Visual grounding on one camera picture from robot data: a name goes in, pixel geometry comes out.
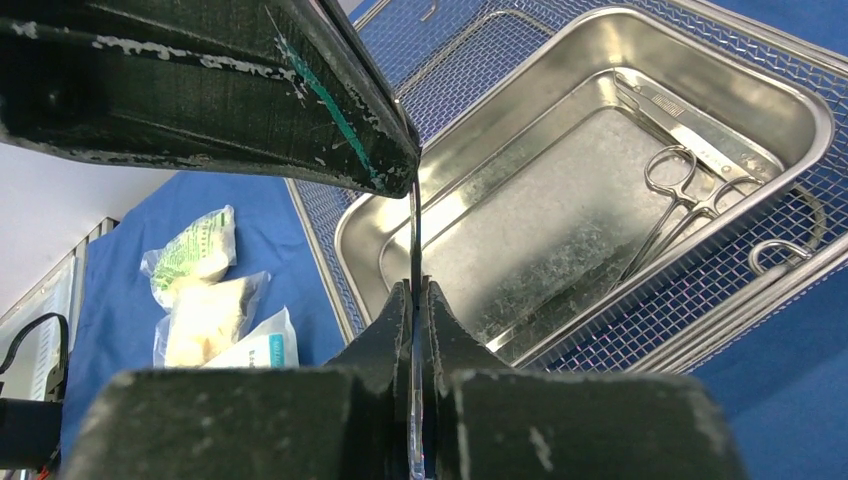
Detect metal mesh tray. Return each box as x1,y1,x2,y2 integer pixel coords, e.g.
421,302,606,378
284,0,848,376

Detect beige gauze packet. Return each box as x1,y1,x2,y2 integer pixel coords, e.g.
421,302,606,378
152,271,271,368

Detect white sterile packet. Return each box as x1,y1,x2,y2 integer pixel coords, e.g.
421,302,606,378
204,307,300,369

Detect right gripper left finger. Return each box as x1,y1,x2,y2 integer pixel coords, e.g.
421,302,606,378
62,281,412,479

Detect blue surgical wrap cloth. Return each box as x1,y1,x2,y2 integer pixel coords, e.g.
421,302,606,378
59,0,848,480

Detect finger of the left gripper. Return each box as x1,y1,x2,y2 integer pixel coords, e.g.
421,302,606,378
1,1,421,198

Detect steel instrument pan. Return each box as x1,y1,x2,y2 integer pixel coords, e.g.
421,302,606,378
333,6,836,369

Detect steel scalpel handle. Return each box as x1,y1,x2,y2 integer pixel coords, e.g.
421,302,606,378
613,70,784,183

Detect steel surgical scissors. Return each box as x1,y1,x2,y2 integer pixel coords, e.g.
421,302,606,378
408,178,426,480

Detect green sterile packet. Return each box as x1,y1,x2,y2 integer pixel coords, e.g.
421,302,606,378
140,205,237,311

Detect steel needle holder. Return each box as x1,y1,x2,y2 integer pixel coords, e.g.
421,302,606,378
610,145,764,290

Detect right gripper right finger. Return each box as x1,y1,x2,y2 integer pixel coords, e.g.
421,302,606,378
422,280,748,479

